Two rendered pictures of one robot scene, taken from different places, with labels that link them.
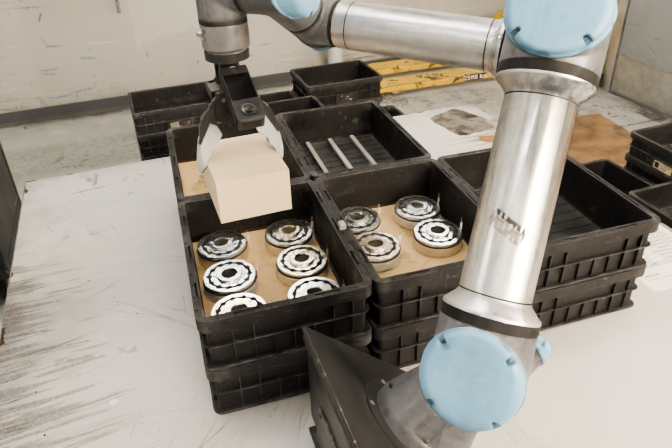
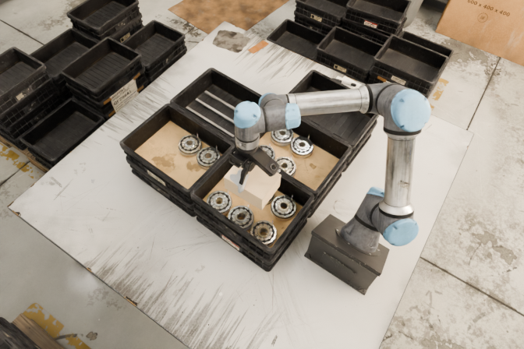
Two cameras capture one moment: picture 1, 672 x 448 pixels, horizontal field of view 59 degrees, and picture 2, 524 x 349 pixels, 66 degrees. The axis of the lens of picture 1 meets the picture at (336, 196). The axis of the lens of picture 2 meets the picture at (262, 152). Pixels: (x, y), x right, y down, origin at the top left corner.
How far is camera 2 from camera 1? 1.01 m
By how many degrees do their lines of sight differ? 37
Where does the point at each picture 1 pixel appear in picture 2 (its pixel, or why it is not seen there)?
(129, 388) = (221, 284)
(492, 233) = (400, 188)
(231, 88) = (260, 160)
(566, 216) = not seen: hidden behind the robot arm
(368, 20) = (308, 106)
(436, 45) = (340, 109)
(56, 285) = (123, 259)
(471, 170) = not seen: hidden behind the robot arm
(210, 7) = (251, 136)
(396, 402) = (357, 239)
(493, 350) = (411, 223)
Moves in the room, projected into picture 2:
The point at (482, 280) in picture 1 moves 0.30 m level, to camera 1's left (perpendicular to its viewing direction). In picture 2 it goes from (399, 202) to (332, 254)
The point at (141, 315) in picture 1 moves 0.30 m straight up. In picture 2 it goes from (187, 249) to (177, 216)
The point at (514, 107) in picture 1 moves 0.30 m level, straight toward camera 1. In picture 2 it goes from (399, 146) to (454, 230)
